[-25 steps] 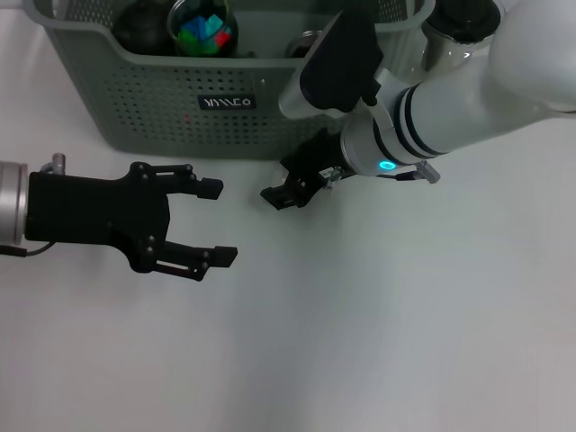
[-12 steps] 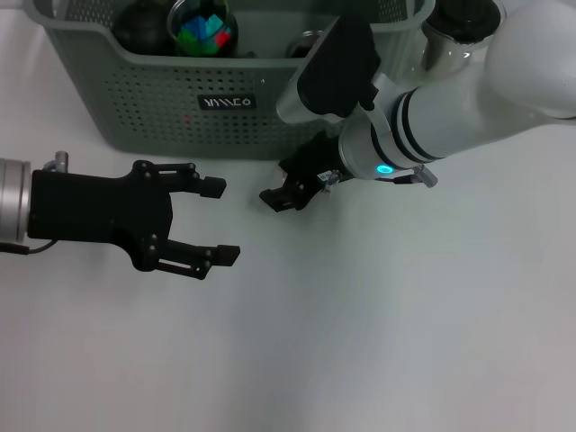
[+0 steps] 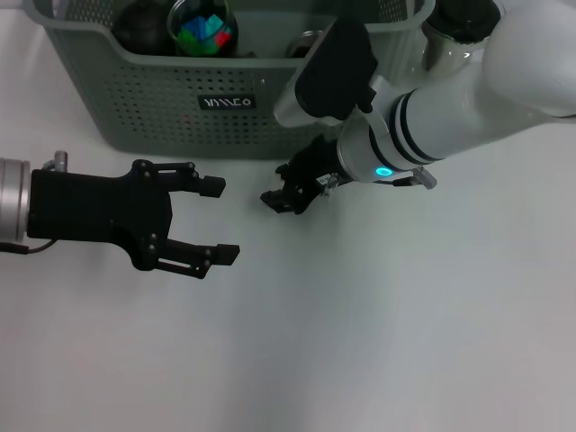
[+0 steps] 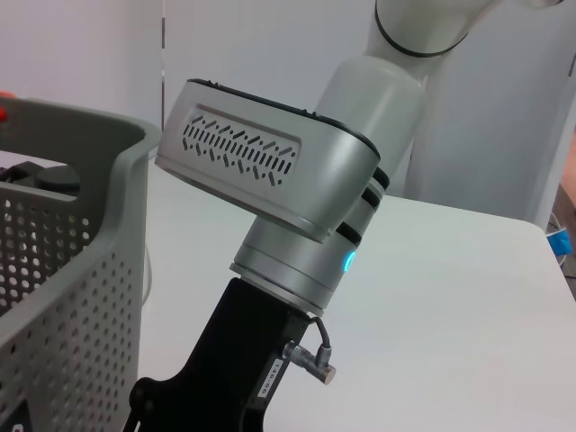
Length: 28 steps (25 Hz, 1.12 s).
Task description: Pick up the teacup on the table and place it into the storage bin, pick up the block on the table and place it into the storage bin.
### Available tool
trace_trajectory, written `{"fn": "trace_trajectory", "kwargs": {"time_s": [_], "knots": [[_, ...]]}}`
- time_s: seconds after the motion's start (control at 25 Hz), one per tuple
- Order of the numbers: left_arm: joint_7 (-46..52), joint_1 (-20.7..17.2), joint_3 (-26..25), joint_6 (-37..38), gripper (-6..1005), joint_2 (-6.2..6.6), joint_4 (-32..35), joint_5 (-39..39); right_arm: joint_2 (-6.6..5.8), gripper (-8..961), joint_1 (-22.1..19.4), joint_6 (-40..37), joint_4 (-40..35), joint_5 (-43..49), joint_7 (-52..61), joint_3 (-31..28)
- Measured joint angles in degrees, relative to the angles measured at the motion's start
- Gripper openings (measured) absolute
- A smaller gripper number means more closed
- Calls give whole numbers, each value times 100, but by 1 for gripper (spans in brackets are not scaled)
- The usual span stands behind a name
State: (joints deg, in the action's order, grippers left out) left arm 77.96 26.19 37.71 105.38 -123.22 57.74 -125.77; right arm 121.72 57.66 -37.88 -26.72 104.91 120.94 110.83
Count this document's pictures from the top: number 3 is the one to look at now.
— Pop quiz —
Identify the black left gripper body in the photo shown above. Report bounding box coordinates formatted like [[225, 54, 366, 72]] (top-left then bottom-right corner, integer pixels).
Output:
[[26, 159, 175, 271]]

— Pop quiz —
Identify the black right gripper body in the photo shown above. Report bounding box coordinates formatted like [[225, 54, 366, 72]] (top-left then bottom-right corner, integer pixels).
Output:
[[287, 134, 342, 200]]

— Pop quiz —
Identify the glass teacup with black sleeve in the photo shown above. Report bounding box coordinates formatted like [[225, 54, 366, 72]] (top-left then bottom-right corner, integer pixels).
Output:
[[166, 0, 239, 59], [286, 30, 323, 59]]

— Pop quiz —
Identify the blue square building plate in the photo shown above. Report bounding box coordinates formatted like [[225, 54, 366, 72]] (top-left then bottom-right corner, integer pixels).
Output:
[[181, 16, 209, 41]]

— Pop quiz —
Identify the teal square building plate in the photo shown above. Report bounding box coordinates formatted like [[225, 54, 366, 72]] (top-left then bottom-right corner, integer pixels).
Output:
[[202, 14, 227, 40]]

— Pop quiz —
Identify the grey-green perforated storage bin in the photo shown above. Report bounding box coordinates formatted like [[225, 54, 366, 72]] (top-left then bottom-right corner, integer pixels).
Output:
[[21, 0, 436, 161]]

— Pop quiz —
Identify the silver connector stub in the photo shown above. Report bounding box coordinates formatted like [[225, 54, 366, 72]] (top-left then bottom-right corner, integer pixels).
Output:
[[42, 150, 69, 174]]

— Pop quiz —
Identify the black ceramic teapot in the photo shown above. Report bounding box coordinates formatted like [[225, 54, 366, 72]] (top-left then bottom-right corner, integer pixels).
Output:
[[111, 0, 176, 56]]

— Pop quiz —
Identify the glass carafe with black lid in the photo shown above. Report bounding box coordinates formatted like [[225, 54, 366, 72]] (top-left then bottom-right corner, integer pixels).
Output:
[[420, 0, 501, 82]]

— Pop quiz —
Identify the left gripper cable with plug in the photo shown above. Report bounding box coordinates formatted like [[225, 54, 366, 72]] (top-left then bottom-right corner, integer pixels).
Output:
[[0, 239, 59, 255]]

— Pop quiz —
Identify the gripper cable with plug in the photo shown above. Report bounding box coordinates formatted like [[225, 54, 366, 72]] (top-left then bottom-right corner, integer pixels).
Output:
[[0, 239, 59, 255], [320, 166, 438, 198]]

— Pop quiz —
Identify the right gripper cable with plug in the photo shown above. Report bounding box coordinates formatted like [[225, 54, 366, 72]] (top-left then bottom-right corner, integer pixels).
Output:
[[320, 166, 438, 198]]

